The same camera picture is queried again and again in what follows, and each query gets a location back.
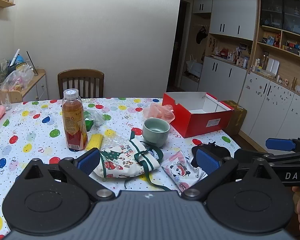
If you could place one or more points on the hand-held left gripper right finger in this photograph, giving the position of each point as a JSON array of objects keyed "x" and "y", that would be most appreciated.
[{"x": 206, "y": 161}]

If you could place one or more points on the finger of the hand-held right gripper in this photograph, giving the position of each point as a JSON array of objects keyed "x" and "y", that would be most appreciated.
[
  {"x": 281, "y": 144},
  {"x": 265, "y": 156}
]

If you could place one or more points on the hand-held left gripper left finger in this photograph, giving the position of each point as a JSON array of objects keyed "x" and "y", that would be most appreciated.
[{"x": 88, "y": 160}]

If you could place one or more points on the panda print plastic packet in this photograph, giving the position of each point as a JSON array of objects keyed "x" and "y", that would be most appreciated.
[{"x": 181, "y": 171}]

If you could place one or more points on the white Christmas print cloth bag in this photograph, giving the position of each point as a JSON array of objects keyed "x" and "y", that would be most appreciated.
[{"x": 125, "y": 158}]

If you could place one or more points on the red and white cardboard box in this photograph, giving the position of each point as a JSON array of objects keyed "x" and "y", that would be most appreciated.
[{"x": 202, "y": 120}]

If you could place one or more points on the clear bubble wrap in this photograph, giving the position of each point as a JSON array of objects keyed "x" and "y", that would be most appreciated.
[{"x": 98, "y": 117}]

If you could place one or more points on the yellow sponge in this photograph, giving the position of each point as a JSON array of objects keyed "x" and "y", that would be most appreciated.
[{"x": 95, "y": 142}]

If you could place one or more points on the clear plastic bag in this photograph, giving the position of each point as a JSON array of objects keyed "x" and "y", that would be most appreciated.
[{"x": 115, "y": 142}]

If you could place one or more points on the green packet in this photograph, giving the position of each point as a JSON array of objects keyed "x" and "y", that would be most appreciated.
[{"x": 88, "y": 125}]

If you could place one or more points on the orange drink plastic bottle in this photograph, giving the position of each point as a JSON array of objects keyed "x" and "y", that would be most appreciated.
[{"x": 73, "y": 120}]

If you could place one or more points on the brown cardboard carton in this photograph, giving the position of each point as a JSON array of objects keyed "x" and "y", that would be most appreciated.
[{"x": 238, "y": 118}]

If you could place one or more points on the pale green ceramic cup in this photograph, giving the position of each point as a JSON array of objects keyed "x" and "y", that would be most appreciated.
[{"x": 156, "y": 132}]

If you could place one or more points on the balloon print tablecloth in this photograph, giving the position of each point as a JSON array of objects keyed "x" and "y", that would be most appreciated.
[{"x": 35, "y": 132}]

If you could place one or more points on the pink mesh bath sponge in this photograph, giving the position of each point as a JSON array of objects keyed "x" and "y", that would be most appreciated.
[{"x": 159, "y": 112}]

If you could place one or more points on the dark wooden chair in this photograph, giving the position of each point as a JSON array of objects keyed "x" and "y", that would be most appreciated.
[{"x": 81, "y": 83}]

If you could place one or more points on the wooden side cabinet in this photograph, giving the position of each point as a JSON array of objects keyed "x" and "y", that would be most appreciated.
[{"x": 38, "y": 87}]

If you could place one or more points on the white tote bag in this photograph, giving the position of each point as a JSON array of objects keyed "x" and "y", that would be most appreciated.
[{"x": 194, "y": 66}]

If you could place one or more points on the clear glass tumbler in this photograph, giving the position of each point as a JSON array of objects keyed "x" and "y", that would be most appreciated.
[{"x": 4, "y": 97}]

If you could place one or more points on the plastic bag with snacks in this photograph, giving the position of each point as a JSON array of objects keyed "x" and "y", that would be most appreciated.
[{"x": 18, "y": 78}]

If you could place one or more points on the black hanging bag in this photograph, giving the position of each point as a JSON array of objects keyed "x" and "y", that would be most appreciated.
[{"x": 201, "y": 35}]

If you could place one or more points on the white and wood wall cabinet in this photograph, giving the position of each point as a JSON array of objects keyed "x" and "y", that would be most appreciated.
[{"x": 265, "y": 97}]

